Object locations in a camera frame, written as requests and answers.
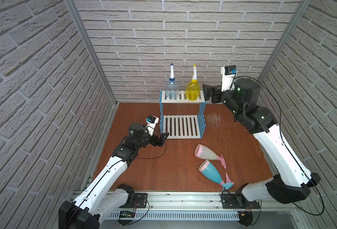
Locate green circuit board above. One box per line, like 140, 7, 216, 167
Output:
119, 211, 136, 219

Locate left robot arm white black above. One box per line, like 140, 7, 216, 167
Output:
58, 122, 169, 229

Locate clear spray bottle blue cap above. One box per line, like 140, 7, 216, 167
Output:
165, 64, 179, 100

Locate aluminium front rail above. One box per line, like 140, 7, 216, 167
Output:
66, 191, 304, 212

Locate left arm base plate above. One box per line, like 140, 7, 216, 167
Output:
120, 193, 148, 209

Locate yellow spray bottle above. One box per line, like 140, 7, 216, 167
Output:
185, 65, 200, 101

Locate black round connector box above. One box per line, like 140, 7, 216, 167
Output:
238, 212, 254, 227

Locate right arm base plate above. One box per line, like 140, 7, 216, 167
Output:
221, 192, 261, 210

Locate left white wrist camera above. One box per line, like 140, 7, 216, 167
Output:
146, 115, 159, 136

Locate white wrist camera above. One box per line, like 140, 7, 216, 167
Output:
146, 115, 159, 136
221, 65, 237, 92

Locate blue white slatted shelf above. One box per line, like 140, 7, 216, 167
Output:
160, 90, 207, 139

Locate white pink spray bottle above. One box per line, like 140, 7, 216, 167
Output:
194, 144, 227, 169

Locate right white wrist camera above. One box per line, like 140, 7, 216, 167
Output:
221, 65, 237, 92

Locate teal pink spray bottle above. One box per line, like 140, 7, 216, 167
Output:
198, 160, 234, 190

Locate pile of thin dry straws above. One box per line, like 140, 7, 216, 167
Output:
207, 113, 237, 148

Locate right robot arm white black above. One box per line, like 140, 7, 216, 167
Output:
203, 77, 321, 207

